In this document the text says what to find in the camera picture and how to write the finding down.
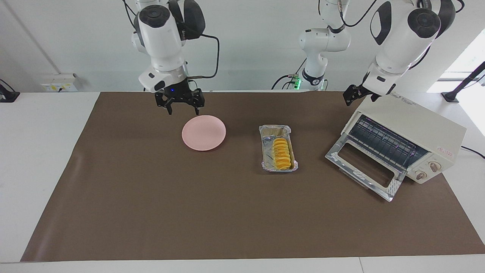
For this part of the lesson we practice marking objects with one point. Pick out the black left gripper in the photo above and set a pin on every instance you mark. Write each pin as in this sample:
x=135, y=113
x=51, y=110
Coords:
x=365, y=92

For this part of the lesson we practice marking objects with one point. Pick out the brown table mat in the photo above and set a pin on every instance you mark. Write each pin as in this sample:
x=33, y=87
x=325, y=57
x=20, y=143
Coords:
x=189, y=212

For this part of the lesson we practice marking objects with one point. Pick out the pink round plate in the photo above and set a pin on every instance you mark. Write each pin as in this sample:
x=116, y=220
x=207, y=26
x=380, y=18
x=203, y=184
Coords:
x=204, y=132

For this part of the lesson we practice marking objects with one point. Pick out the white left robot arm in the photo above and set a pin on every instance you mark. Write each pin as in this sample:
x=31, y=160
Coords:
x=401, y=45

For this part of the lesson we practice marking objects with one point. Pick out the black clamp stand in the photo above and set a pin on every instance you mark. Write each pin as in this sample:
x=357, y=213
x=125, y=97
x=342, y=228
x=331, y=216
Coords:
x=7, y=95

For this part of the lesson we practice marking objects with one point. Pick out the aluminium foil tray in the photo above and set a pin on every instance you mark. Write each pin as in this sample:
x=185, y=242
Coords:
x=267, y=159

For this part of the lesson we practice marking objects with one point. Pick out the white wall socket box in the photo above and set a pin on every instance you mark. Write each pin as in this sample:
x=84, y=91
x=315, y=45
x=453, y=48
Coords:
x=60, y=83

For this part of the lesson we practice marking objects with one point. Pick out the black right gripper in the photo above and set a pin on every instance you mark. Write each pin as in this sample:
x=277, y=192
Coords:
x=179, y=93

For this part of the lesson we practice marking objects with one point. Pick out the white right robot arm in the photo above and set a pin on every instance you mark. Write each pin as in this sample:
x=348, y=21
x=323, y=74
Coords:
x=159, y=38

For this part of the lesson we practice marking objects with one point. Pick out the glass oven door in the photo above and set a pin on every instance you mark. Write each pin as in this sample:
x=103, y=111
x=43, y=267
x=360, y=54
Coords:
x=365, y=170

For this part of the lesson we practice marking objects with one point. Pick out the black tripod stand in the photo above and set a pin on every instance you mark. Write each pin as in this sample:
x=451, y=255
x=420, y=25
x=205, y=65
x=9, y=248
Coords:
x=460, y=88

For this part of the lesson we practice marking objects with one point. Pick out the golden sliced bread loaf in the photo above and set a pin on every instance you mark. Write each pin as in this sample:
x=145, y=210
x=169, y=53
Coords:
x=282, y=153

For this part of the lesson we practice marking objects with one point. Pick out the beige oven knob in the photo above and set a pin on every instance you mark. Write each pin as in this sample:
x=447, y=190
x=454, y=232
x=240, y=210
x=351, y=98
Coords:
x=434, y=166
x=421, y=175

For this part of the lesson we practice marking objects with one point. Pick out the white toaster oven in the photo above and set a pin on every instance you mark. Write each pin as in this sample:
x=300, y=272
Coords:
x=413, y=125

